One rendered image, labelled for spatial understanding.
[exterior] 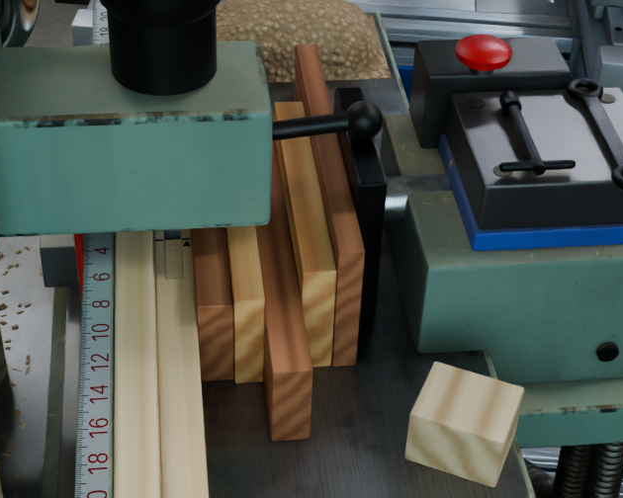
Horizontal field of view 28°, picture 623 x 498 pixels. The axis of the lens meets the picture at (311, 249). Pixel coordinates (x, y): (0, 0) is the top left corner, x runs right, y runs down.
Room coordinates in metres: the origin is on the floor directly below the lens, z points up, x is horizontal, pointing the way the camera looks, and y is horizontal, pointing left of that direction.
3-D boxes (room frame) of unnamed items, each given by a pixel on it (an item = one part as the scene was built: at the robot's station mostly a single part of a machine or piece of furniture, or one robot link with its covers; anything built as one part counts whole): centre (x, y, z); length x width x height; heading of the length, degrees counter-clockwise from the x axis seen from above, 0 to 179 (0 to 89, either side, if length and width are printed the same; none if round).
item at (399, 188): (0.54, -0.05, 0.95); 0.09 x 0.07 x 0.09; 8
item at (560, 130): (0.56, -0.12, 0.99); 0.13 x 0.11 x 0.06; 8
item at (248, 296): (0.56, 0.05, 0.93); 0.24 x 0.01 x 0.06; 8
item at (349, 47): (0.78, 0.03, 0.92); 0.14 x 0.09 x 0.04; 98
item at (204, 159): (0.52, 0.10, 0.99); 0.14 x 0.07 x 0.09; 98
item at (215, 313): (0.55, 0.06, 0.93); 0.21 x 0.02 x 0.05; 8
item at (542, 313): (0.55, -0.11, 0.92); 0.15 x 0.13 x 0.09; 8
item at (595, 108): (0.54, -0.15, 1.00); 0.10 x 0.02 x 0.01; 8
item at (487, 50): (0.58, -0.09, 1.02); 0.03 x 0.03 x 0.01
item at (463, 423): (0.41, -0.08, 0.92); 0.05 x 0.04 x 0.03; 70
